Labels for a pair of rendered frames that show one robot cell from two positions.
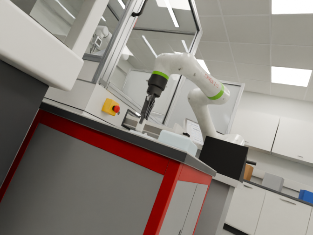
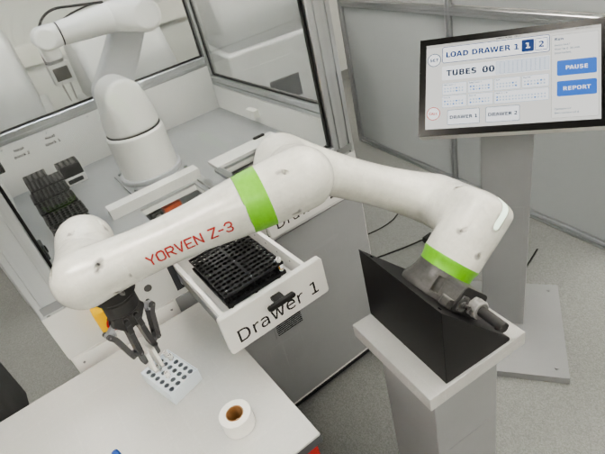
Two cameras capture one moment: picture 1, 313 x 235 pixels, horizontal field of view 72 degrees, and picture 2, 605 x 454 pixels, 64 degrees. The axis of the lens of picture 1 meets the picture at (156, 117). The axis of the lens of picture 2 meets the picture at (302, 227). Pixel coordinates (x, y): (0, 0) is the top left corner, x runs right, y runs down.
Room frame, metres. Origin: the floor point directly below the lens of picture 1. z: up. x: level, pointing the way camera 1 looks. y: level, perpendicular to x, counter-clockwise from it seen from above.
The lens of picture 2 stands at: (0.65, -0.78, 1.65)
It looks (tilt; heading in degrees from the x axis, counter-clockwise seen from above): 33 degrees down; 36
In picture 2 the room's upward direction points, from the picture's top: 15 degrees counter-clockwise
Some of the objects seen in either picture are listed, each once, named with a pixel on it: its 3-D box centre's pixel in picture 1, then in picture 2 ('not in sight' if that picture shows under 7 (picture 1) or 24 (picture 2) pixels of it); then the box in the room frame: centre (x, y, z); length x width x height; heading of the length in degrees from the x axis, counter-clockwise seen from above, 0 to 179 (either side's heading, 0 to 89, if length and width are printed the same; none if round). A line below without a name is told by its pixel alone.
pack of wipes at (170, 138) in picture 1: (179, 144); not in sight; (0.69, -0.10, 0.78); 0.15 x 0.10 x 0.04; 156
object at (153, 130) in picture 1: (149, 129); (236, 269); (1.39, 0.01, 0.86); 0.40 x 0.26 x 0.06; 64
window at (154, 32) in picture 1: (165, 48); (146, 33); (1.48, 0.12, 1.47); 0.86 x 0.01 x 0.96; 154
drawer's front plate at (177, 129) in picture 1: (180, 138); (275, 304); (1.29, -0.18, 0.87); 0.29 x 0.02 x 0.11; 154
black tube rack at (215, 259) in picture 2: not in sight; (237, 269); (1.38, 0.00, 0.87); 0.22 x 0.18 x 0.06; 64
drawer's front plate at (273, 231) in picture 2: not in sight; (303, 202); (1.72, -0.03, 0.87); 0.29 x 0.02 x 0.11; 154
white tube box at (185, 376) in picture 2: (142, 138); (171, 376); (1.08, 0.03, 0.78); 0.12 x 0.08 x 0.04; 78
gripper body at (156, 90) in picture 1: (152, 96); (124, 310); (1.08, 0.06, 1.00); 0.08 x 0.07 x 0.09; 168
